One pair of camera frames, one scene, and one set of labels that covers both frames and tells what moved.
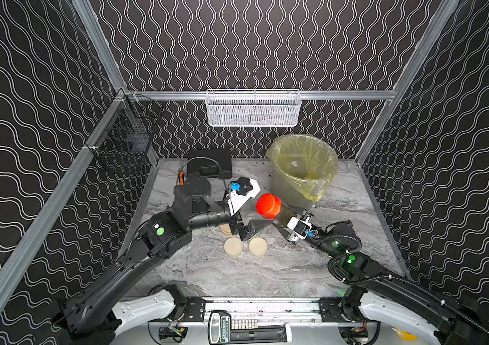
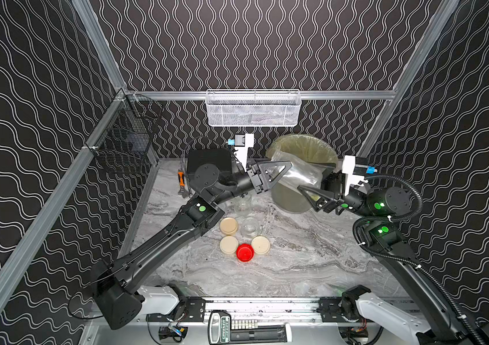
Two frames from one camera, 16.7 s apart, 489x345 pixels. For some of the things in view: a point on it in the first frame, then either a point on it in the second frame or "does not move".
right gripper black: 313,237 → 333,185
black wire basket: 124,141 does not move
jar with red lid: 275,208 → 301,173
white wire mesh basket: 253,107 does not move
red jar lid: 269,206 → 244,252
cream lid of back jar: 233,246 does not move
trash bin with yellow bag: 302,167 does not move
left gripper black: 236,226 → 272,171
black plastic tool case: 214,163 does not move
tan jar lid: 225,228 does not move
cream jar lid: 257,246 does not move
